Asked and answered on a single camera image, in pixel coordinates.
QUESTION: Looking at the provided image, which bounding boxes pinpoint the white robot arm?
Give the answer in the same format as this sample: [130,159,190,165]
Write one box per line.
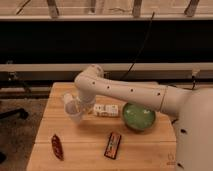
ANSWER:
[74,64,213,171]

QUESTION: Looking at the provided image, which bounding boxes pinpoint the green ceramic bowl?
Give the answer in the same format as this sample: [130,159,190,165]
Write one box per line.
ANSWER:
[122,103,156,131]

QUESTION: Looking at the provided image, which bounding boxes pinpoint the white labelled bottle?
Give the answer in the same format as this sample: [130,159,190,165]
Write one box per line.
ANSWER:
[93,104,119,117]

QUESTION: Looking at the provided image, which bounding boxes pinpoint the crumpled white paper ball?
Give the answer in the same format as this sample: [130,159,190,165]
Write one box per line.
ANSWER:
[62,93,74,104]

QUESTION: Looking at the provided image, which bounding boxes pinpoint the red chocolate bar wrapper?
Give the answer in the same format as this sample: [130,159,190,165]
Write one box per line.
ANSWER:
[104,132,122,160]

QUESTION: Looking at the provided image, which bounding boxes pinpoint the dark red snack packet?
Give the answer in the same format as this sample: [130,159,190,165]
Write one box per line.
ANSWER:
[51,134,64,161]

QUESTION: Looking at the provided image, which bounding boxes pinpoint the black office chair base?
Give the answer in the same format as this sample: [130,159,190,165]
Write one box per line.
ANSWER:
[0,108,29,164]

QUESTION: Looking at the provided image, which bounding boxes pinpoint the black hanging cable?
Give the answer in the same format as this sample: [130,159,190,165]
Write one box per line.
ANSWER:
[119,11,156,82]

